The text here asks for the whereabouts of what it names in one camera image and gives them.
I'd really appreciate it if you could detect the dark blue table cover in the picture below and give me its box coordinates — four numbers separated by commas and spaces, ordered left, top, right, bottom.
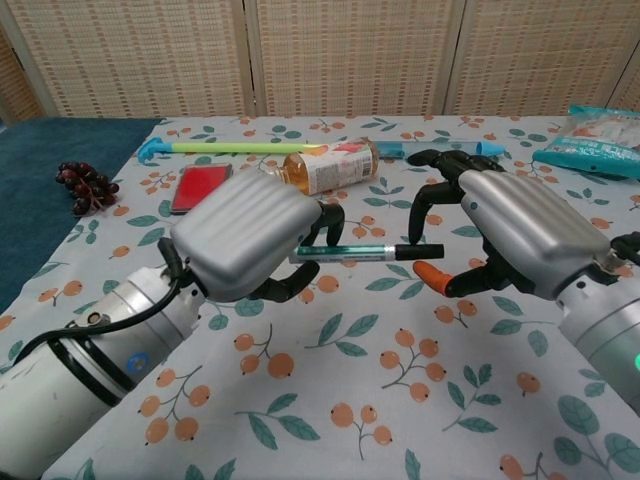
0, 117, 169, 316

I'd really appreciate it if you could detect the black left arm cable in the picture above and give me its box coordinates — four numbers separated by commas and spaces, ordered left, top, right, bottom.
22, 238, 202, 354

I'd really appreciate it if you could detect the teal snack bag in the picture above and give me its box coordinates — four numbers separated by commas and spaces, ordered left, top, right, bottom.
532, 103, 640, 181

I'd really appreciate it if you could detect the green white marker body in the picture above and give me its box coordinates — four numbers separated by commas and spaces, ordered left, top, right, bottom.
289, 243, 399, 265

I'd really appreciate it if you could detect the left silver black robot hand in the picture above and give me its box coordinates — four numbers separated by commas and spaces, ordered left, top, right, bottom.
169, 169, 346, 305

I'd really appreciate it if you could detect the amber drink bottle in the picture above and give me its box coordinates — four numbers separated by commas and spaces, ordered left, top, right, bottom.
269, 139, 380, 196

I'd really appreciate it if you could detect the woven folding screen panel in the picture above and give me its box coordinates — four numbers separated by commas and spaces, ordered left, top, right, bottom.
249, 0, 462, 119
0, 0, 257, 120
0, 24, 47, 126
449, 0, 640, 117

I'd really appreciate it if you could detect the red stamp pad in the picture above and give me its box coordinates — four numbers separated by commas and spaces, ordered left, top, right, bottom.
171, 162, 235, 217

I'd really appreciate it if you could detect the black marker cap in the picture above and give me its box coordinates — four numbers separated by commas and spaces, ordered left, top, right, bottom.
394, 243, 445, 262

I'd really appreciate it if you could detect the floral print tablecloth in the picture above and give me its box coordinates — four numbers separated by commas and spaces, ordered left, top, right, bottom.
0, 114, 640, 480

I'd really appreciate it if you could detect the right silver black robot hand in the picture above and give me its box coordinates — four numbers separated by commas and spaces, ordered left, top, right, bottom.
407, 148, 614, 300

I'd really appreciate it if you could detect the dark red grape bunch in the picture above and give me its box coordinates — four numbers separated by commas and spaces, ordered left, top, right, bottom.
54, 160, 121, 217

